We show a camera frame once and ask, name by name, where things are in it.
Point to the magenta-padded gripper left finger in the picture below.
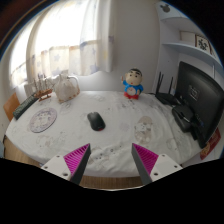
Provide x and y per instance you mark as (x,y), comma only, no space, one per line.
(76,159)

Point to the black monitor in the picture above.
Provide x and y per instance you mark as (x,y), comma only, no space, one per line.
(200,100)

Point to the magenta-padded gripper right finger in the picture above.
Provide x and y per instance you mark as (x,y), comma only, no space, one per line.
(146,159)

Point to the white wall shelf unit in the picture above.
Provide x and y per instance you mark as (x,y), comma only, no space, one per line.
(186,46)

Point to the black computer mouse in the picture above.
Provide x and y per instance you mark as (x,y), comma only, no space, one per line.
(96,121)

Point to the white radiator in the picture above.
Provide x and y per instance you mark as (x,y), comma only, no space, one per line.
(29,89)

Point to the large white conch shell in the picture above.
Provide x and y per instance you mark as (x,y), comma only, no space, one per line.
(65,90)

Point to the red printed packet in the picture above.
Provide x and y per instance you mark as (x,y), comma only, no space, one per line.
(210,145)

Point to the small black box device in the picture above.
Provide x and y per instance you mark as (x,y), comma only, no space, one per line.
(182,116)

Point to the round printed purple mouse pad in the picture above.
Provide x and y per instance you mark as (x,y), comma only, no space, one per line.
(43,120)

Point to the black keyboard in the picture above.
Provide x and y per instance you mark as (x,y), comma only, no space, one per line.
(25,106)

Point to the white printed tablecloth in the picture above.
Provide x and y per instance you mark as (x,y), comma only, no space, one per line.
(126,133)

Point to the sheer star-print curtain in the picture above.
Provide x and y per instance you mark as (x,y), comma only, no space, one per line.
(73,43)

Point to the wooden chair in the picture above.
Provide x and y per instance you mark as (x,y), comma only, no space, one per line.
(10,105)

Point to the cartoon boy figurine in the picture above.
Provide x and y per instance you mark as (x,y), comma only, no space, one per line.
(133,85)

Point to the black router with antennas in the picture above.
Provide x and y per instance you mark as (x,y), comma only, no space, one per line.
(166,98)

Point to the wooden model sailing ship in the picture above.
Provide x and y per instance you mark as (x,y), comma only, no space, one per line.
(43,91)

